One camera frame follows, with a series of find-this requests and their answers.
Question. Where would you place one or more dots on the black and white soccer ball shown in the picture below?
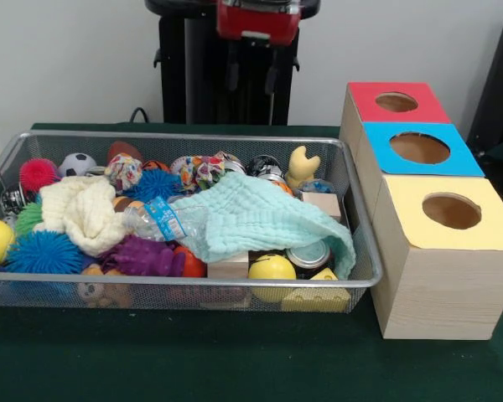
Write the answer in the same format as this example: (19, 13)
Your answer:
(77, 164)

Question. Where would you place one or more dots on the crushed clear plastic bottle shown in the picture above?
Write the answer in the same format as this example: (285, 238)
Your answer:
(163, 220)

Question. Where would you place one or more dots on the yellow smiley face ball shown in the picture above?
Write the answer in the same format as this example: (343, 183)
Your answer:
(272, 268)

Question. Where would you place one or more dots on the cream white cloth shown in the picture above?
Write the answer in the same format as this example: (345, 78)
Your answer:
(84, 213)

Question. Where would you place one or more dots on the mint green cloth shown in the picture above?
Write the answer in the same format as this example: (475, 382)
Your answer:
(255, 218)

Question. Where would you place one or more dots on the large blue spiky ball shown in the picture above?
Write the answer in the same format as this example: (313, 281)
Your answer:
(42, 253)

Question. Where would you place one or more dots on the pink spiky ball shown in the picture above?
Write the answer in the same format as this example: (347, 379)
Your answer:
(37, 173)

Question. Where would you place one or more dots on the purple knobbly rubber toy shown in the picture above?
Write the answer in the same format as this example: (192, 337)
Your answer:
(142, 255)

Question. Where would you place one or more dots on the colourful patterned fabric scrunchie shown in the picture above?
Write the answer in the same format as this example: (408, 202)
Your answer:
(197, 171)

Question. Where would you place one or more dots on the wooden box with three holes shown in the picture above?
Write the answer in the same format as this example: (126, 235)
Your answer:
(444, 293)

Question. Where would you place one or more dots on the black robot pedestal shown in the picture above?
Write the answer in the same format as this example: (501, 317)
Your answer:
(201, 84)

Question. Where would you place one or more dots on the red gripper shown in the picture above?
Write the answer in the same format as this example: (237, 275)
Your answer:
(255, 21)

